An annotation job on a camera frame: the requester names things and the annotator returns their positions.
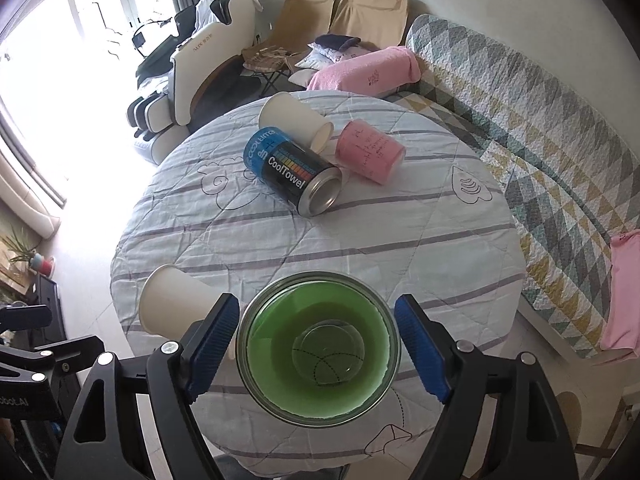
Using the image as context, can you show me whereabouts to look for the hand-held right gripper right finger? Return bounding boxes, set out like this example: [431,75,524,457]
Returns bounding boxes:
[394,294,581,480]

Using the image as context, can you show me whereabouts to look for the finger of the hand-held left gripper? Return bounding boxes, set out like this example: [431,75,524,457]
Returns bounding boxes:
[0,336,107,380]
[0,306,54,332]

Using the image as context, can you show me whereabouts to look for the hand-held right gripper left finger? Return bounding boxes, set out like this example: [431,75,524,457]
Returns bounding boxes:
[60,292,241,480]

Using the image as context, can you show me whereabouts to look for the green glass cup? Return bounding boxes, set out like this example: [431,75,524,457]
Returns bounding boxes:
[235,271,402,428]

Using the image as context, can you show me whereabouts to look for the white paper cup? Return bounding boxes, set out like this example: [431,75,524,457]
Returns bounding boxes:
[258,92,334,155]
[139,264,236,361]

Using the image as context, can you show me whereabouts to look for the pink cup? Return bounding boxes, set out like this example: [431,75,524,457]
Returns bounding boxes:
[335,120,406,186]

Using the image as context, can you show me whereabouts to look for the black cabinet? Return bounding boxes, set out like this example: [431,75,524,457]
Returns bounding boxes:
[0,275,68,346]

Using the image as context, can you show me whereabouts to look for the potted green plant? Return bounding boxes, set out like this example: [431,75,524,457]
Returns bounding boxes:
[0,225,56,277]

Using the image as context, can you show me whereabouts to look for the round table with quilted cloth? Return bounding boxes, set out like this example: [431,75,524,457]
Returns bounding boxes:
[110,91,526,476]

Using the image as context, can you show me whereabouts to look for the blue and black can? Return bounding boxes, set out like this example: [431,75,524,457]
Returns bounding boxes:
[243,127,343,218]

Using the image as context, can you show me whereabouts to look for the pink cloth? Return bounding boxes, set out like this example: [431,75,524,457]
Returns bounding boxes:
[599,229,640,352]

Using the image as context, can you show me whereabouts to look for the sofa with quilted triangle cover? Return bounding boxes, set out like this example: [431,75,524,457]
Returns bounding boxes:
[385,14,640,361]

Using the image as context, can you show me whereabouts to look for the white massage chair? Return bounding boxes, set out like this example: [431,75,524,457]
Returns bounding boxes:
[127,0,263,166]

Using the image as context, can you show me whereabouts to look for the pink towel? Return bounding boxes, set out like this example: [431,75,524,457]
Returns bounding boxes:
[306,46,422,99]

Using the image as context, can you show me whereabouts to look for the white pillow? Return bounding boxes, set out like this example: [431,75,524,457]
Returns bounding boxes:
[295,42,381,72]

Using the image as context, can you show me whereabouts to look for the dark navy cushion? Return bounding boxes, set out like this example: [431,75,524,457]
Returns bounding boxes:
[315,34,362,52]

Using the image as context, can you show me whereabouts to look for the white cloth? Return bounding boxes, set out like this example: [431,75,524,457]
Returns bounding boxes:
[194,0,263,27]

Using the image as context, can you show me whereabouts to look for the beige folding chair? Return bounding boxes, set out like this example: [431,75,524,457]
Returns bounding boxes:
[242,0,342,96]
[327,0,411,51]

